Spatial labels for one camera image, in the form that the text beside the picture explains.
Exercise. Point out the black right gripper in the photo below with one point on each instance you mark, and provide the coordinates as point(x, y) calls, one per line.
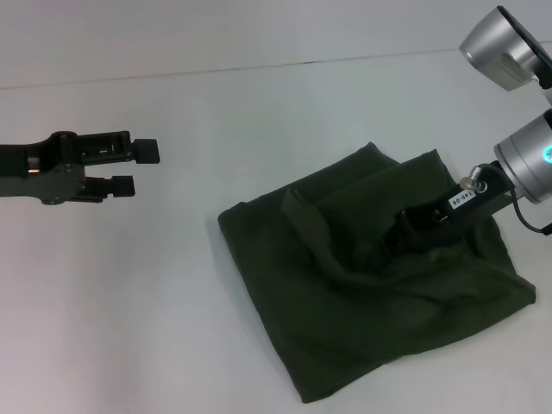
point(466, 202)

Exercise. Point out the dark green printed t-shirt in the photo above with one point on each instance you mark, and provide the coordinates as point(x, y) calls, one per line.
point(366, 280)

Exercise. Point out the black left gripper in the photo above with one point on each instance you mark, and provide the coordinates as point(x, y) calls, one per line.
point(39, 172)

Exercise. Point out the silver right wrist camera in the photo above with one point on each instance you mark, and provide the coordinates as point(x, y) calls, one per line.
point(504, 47)

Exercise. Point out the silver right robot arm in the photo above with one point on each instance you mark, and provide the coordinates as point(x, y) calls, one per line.
point(528, 157)

